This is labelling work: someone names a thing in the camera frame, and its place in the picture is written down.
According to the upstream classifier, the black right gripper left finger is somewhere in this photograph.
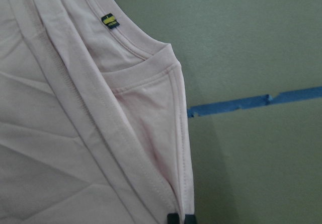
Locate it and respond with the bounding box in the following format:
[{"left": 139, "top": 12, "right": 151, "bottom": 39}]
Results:
[{"left": 167, "top": 214, "right": 180, "bottom": 224}]

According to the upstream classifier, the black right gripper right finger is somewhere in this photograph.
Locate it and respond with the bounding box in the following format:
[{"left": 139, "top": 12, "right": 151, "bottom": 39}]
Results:
[{"left": 184, "top": 214, "right": 197, "bottom": 224}]

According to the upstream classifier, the pink Snoopy t-shirt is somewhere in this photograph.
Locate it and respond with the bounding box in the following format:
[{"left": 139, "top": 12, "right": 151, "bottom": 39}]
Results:
[{"left": 1, "top": 0, "right": 195, "bottom": 223}]

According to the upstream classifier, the brown paper table cover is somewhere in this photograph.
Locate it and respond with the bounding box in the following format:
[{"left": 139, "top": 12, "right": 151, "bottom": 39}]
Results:
[{"left": 116, "top": 0, "right": 321, "bottom": 223}]

